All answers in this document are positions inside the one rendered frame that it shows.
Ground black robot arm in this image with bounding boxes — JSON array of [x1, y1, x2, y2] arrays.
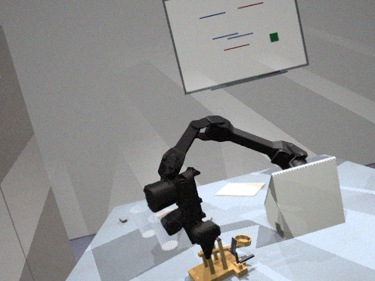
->
[[143, 116, 308, 236]]

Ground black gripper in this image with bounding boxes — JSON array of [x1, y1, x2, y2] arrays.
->
[[175, 195, 222, 260]]

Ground clear plastic cup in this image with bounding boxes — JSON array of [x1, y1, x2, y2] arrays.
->
[[148, 209, 178, 251], [130, 203, 155, 238]]

